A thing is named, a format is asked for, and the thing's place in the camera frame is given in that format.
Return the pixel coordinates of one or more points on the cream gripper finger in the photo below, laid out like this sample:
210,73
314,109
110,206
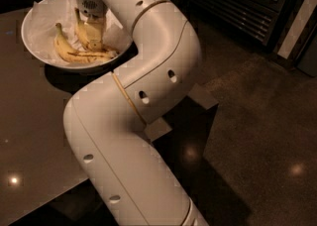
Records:
94,28

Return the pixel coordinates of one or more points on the yellow banana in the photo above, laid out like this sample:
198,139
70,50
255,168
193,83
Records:
68,53
81,35

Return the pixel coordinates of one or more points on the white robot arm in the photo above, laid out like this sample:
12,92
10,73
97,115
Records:
105,121

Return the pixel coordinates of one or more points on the white ceramic bowl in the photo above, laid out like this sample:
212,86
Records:
36,48

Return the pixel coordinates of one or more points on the white crumpled paper liner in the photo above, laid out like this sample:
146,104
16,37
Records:
46,22

